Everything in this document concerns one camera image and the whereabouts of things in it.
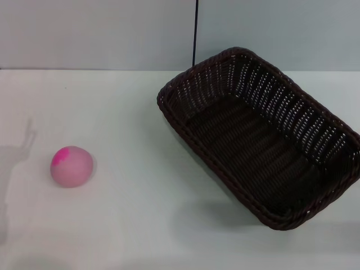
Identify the black woven rectangular basket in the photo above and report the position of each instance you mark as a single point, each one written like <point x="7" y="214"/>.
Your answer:
<point x="253" y="157"/>

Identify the pink peach toy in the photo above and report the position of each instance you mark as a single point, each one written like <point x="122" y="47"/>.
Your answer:
<point x="74" y="171"/>

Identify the black vertical wall strip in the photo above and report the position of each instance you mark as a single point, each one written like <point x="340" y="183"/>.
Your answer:
<point x="195" y="31"/>

